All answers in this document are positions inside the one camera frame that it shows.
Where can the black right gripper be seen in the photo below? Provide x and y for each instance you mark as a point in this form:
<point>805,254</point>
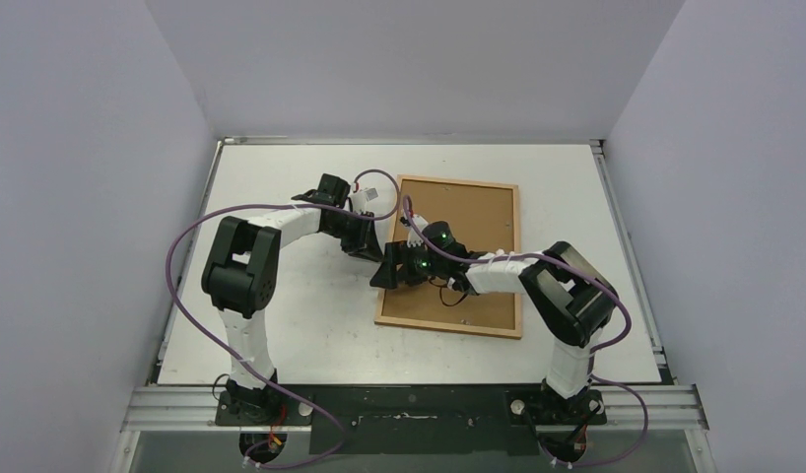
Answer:
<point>398,265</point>

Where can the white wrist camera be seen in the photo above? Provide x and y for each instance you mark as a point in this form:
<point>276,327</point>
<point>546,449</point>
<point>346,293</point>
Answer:
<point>415,226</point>
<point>359,200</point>

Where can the brown backing board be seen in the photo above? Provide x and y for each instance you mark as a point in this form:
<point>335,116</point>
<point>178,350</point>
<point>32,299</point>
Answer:
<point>452,227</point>

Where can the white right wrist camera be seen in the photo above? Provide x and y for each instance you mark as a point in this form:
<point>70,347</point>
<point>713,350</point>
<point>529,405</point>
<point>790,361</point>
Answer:
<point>415,226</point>

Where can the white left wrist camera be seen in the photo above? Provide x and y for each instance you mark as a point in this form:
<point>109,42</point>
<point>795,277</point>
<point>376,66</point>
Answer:
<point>359,200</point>

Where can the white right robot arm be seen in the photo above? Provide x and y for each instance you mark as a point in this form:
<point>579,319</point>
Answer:
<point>573,300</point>

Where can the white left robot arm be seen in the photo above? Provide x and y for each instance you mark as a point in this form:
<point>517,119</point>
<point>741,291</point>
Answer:
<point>240,277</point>

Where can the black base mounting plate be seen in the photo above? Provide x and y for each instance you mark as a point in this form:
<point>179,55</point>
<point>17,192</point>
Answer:
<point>514,419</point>

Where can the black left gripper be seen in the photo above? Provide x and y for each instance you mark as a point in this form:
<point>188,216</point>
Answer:
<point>366,243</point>

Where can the aluminium front rail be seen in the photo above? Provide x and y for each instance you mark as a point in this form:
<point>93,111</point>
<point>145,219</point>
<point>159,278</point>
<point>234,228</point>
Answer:
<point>194,409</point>

